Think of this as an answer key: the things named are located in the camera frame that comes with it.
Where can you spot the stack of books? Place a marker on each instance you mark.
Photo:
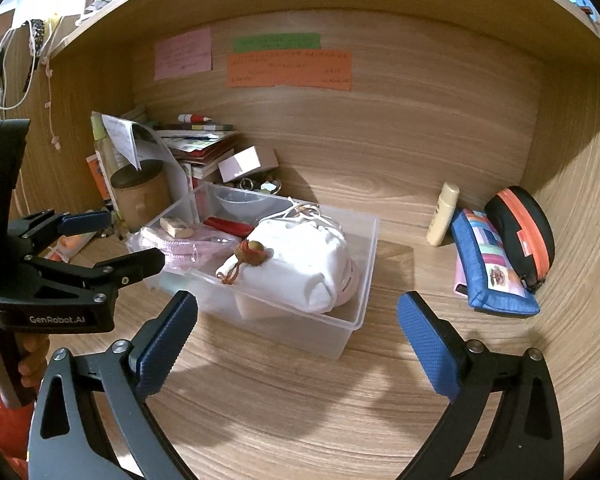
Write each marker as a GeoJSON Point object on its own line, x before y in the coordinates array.
{"type": "Point", "coordinates": [200, 152]}

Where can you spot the blue patchwork pouch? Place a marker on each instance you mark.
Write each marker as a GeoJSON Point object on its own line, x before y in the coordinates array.
{"type": "Point", "coordinates": [490, 260]}

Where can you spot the wooden desktop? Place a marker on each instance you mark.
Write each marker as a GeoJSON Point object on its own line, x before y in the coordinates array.
{"type": "Point", "coordinates": [280, 410]}

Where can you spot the red case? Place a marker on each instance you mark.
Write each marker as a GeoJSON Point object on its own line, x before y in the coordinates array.
{"type": "Point", "coordinates": [227, 226]}

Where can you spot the wooden bead tassel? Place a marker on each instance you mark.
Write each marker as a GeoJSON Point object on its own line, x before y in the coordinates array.
{"type": "Point", "coordinates": [252, 252]}

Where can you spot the green paper note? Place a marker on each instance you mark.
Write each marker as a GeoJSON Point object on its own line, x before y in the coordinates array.
{"type": "Point", "coordinates": [275, 43]}

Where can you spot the pile of metal trinkets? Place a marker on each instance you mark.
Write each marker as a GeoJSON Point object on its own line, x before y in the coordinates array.
{"type": "Point", "coordinates": [265, 185]}

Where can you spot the beige wooden block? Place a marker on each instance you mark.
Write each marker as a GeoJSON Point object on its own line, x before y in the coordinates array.
{"type": "Point", "coordinates": [176, 227]}

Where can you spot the clear plastic storage bin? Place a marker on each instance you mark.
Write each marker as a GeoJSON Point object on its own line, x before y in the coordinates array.
{"type": "Point", "coordinates": [290, 332]}

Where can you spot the pink flat case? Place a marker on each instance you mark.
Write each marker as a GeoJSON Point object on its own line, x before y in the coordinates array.
{"type": "Point", "coordinates": [461, 280]}

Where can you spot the orange book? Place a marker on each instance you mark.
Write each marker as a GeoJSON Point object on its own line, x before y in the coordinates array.
{"type": "Point", "coordinates": [97, 177]}

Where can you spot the printed paper sheet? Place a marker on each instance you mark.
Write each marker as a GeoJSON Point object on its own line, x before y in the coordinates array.
{"type": "Point", "coordinates": [120, 137]}

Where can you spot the white folded card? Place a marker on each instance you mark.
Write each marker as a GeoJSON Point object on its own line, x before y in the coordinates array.
{"type": "Point", "coordinates": [172, 175]}

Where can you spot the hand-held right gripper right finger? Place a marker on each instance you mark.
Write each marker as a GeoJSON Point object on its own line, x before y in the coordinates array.
{"type": "Point", "coordinates": [430, 345]}

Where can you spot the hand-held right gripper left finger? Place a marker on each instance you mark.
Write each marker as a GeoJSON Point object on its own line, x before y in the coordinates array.
{"type": "Point", "coordinates": [162, 345]}

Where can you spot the green capped clear bottle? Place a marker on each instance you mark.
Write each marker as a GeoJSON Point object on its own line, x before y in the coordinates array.
{"type": "Point", "coordinates": [100, 145]}

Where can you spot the small clear bowl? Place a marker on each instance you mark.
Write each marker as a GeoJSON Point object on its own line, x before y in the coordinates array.
{"type": "Point", "coordinates": [240, 205]}

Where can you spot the red white marker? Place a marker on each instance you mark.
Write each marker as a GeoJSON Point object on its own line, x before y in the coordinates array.
{"type": "Point", "coordinates": [195, 118]}

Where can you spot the pink paper note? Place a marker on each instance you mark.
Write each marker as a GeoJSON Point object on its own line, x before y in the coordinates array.
{"type": "Point", "coordinates": [182, 54]}

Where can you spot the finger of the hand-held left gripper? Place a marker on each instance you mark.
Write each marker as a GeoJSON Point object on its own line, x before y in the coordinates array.
{"type": "Point", "coordinates": [130, 265]}
{"type": "Point", "coordinates": [85, 222]}

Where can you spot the person's left hand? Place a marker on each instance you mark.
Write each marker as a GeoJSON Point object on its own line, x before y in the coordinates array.
{"type": "Point", "coordinates": [32, 360]}

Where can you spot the pale yellow lotion tube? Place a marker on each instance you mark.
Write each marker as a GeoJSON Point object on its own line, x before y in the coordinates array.
{"type": "Point", "coordinates": [442, 215]}

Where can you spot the wooden cup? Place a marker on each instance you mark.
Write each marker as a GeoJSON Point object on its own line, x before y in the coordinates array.
{"type": "Point", "coordinates": [140, 200]}

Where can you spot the orange paper note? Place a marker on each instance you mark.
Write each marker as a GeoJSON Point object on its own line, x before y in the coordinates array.
{"type": "Point", "coordinates": [290, 70]}

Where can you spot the white cardboard box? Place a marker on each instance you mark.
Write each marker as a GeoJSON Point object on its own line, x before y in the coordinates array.
{"type": "Point", "coordinates": [245, 162]}

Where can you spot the black orange zipper case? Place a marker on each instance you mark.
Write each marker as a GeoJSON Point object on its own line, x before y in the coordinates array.
{"type": "Point", "coordinates": [525, 225]}

